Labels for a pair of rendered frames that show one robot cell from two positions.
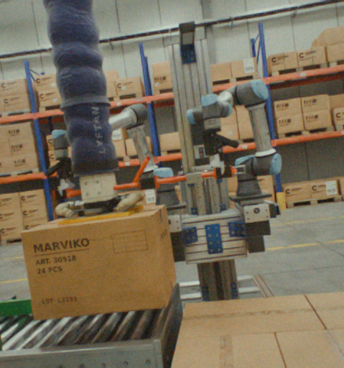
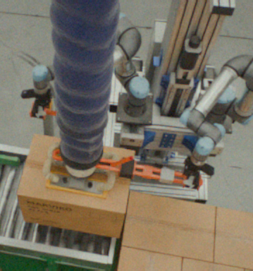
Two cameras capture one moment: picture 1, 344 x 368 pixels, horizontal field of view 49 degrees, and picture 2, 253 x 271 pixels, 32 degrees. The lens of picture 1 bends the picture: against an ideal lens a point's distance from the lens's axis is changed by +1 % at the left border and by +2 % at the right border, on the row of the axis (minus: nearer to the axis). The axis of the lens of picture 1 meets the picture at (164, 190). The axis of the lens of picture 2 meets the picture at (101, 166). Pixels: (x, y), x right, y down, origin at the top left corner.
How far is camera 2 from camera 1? 214 cm
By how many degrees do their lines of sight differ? 59
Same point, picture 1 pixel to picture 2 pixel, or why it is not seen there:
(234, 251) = (180, 149)
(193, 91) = (204, 9)
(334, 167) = not seen: outside the picture
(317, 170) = not seen: outside the picture
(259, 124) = (251, 99)
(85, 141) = (79, 154)
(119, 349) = (85, 260)
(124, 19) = not seen: outside the picture
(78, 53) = (88, 110)
